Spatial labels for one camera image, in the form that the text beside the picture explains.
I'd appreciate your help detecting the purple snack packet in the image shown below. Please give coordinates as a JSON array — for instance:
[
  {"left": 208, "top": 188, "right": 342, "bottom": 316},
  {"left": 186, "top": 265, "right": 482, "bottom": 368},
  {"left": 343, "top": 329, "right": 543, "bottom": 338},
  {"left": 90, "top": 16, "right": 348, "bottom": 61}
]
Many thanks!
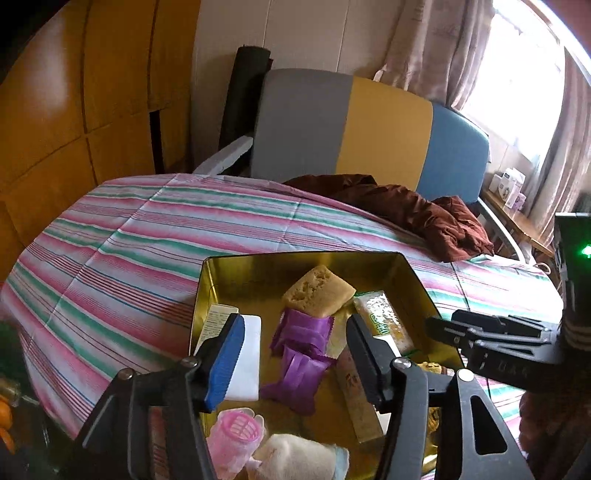
[
  {"left": 259, "top": 346, "right": 338, "bottom": 415},
  {"left": 269, "top": 308, "right": 335, "bottom": 357}
]

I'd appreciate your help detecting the brown cloth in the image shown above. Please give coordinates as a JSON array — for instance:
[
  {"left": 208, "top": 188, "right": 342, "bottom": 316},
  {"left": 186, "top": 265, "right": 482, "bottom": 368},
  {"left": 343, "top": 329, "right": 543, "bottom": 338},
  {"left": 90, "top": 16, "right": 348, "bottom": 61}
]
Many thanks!
[{"left": 284, "top": 174, "right": 495, "bottom": 263}]

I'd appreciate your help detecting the white foam piece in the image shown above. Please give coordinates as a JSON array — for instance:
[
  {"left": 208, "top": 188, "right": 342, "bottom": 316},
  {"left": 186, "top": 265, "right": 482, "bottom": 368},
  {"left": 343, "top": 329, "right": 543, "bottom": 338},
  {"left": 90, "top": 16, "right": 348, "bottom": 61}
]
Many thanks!
[{"left": 193, "top": 136, "right": 254, "bottom": 176}]

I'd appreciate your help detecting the pink hair roller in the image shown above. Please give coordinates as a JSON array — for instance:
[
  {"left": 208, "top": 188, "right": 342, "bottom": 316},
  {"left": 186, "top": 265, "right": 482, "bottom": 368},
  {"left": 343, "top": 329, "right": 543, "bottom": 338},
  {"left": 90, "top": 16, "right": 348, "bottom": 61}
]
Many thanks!
[{"left": 206, "top": 408, "right": 266, "bottom": 480}]

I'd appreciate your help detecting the grey bed rail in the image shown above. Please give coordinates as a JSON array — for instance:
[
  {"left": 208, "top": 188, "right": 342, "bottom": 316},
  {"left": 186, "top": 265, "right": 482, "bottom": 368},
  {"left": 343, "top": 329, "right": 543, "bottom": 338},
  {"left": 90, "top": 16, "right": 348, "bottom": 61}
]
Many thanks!
[{"left": 478, "top": 198, "right": 532, "bottom": 261}]

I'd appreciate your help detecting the yellow plush toy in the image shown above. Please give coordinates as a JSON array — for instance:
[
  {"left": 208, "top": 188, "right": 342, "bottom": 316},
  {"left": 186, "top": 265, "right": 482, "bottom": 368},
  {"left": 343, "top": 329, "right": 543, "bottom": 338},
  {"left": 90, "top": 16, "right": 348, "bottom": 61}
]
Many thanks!
[{"left": 416, "top": 360, "right": 458, "bottom": 437}]

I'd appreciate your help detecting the plain white box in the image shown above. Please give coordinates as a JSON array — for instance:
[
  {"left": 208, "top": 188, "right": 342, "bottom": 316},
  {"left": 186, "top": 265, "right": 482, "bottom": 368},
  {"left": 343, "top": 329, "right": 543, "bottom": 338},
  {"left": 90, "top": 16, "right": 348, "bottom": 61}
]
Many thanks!
[{"left": 226, "top": 314, "right": 262, "bottom": 402}]

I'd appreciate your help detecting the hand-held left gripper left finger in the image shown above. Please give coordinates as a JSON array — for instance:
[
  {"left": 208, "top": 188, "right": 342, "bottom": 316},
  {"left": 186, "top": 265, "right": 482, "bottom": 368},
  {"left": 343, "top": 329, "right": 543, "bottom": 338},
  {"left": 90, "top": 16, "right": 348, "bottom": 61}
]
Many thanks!
[{"left": 81, "top": 313, "right": 246, "bottom": 480}]

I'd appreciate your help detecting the gold metal tin tray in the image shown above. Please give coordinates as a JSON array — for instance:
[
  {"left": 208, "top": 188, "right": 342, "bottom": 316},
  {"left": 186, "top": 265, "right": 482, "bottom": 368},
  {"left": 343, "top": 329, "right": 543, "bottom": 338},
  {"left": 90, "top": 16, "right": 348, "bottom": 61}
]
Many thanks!
[{"left": 188, "top": 251, "right": 466, "bottom": 480}]

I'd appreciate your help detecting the white printed carton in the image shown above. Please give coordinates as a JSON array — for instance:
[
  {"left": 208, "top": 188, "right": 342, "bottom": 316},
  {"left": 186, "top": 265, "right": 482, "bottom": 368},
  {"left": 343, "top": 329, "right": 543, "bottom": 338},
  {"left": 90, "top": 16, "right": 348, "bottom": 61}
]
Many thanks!
[{"left": 194, "top": 304, "right": 240, "bottom": 356}]

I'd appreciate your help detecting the green cloth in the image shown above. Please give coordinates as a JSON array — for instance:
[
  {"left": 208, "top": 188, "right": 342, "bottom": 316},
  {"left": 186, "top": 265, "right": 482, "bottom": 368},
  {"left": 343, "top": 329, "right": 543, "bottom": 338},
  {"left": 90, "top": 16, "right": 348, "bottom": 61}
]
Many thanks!
[{"left": 0, "top": 320, "right": 21, "bottom": 384}]

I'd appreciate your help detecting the beige patterned curtain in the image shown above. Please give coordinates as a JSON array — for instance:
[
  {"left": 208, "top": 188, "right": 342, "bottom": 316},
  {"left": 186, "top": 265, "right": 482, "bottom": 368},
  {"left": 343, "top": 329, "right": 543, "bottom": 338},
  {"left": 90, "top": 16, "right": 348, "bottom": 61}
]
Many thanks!
[
  {"left": 376, "top": 0, "right": 497, "bottom": 112},
  {"left": 531, "top": 46, "right": 591, "bottom": 250}
]

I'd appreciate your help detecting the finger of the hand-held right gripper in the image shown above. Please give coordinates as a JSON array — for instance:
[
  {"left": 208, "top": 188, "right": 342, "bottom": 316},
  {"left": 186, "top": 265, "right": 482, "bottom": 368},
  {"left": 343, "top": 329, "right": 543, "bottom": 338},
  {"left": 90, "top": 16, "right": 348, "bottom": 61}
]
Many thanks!
[
  {"left": 451, "top": 308, "right": 561, "bottom": 344},
  {"left": 425, "top": 316, "right": 563, "bottom": 394}
]

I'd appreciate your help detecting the white sock ball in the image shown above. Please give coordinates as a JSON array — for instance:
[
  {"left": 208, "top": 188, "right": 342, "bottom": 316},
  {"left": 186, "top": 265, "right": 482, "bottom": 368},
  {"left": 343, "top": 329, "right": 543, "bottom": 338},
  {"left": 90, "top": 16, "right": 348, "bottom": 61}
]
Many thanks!
[{"left": 246, "top": 433, "right": 350, "bottom": 480}]

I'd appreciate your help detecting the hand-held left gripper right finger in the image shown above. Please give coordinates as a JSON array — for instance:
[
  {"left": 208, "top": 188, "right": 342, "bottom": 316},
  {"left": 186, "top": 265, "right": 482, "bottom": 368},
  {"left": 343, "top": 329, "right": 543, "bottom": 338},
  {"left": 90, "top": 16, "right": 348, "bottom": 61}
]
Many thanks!
[{"left": 345, "top": 313, "right": 529, "bottom": 480}]

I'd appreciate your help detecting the white teal box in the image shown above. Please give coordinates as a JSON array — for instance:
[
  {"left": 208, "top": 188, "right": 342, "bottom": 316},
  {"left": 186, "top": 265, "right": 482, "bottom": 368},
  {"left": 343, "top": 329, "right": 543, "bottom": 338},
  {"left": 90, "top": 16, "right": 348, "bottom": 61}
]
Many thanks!
[{"left": 499, "top": 168, "right": 526, "bottom": 206}]

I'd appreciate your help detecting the person's right forearm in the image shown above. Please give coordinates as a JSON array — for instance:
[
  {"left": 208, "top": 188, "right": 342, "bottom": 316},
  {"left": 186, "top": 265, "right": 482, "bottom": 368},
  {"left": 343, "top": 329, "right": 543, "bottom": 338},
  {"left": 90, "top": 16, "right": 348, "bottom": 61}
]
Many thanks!
[{"left": 519, "top": 383, "right": 589, "bottom": 476}]

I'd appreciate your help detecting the wooden wardrobe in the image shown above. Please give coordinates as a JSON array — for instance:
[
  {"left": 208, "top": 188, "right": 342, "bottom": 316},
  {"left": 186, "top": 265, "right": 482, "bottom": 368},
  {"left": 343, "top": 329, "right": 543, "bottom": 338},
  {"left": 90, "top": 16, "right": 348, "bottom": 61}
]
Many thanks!
[{"left": 0, "top": 0, "right": 200, "bottom": 278}]

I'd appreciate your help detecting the black rolled mat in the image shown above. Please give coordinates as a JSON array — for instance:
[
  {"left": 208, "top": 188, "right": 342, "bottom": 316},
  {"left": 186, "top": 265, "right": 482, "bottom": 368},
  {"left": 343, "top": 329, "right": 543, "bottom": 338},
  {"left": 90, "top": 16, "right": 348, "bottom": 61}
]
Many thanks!
[{"left": 218, "top": 46, "right": 273, "bottom": 151}]

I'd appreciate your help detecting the tricolour chair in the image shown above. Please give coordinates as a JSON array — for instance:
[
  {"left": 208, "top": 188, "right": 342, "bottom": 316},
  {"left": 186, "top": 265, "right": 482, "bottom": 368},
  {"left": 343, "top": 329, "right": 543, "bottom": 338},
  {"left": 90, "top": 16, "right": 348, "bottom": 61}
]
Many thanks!
[{"left": 249, "top": 68, "right": 490, "bottom": 204}]

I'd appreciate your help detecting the wooden side table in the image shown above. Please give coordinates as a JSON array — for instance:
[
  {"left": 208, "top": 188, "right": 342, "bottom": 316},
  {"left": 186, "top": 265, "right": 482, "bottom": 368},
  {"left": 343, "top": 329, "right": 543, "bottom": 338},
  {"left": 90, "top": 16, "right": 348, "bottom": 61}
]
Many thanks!
[{"left": 480, "top": 189, "right": 555, "bottom": 257}]

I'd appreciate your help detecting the green white snack packet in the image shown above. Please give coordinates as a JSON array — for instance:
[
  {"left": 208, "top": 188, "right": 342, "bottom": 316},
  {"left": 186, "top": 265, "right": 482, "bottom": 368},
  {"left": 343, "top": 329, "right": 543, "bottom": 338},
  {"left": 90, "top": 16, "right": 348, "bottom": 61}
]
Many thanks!
[{"left": 353, "top": 290, "right": 415, "bottom": 356}]

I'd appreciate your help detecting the window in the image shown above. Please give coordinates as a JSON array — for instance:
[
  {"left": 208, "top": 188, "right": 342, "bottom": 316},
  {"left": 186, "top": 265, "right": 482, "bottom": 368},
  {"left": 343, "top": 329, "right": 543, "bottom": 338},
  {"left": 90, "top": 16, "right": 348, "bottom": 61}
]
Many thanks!
[{"left": 462, "top": 0, "right": 566, "bottom": 158}]

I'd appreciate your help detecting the wrapped yellow bread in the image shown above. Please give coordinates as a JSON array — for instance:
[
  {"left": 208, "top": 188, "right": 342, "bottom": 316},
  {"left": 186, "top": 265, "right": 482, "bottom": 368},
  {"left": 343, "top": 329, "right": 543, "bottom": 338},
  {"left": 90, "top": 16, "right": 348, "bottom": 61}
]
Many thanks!
[{"left": 281, "top": 264, "right": 357, "bottom": 318}]

